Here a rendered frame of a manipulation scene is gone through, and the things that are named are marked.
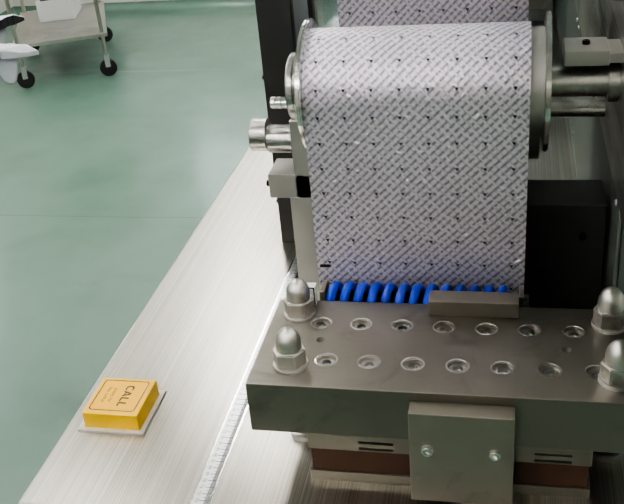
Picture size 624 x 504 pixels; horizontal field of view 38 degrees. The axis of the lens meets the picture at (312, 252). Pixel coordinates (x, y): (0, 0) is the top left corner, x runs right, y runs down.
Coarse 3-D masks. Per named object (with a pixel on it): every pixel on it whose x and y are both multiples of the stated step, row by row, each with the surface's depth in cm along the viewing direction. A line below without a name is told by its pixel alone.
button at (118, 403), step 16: (112, 384) 111; (128, 384) 110; (144, 384) 110; (96, 400) 108; (112, 400) 108; (128, 400) 108; (144, 400) 108; (96, 416) 106; (112, 416) 106; (128, 416) 105; (144, 416) 107
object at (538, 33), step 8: (536, 32) 93; (544, 32) 93; (536, 40) 92; (544, 40) 92; (536, 48) 92; (544, 48) 92; (536, 56) 91; (544, 56) 91; (536, 64) 91; (544, 64) 91; (536, 72) 91; (544, 72) 91; (536, 80) 91; (544, 80) 91; (536, 88) 91; (544, 88) 91; (536, 96) 92; (544, 96) 92; (536, 104) 92; (544, 104) 92; (536, 112) 93; (544, 112) 93; (536, 120) 93; (536, 128) 95
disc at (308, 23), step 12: (312, 24) 101; (300, 36) 96; (300, 48) 95; (300, 60) 95; (300, 72) 95; (300, 84) 95; (300, 96) 96; (300, 108) 96; (300, 120) 96; (300, 132) 97
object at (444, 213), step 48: (480, 144) 95; (528, 144) 94; (336, 192) 101; (384, 192) 100; (432, 192) 98; (480, 192) 97; (336, 240) 104; (384, 240) 103; (432, 240) 101; (480, 240) 100
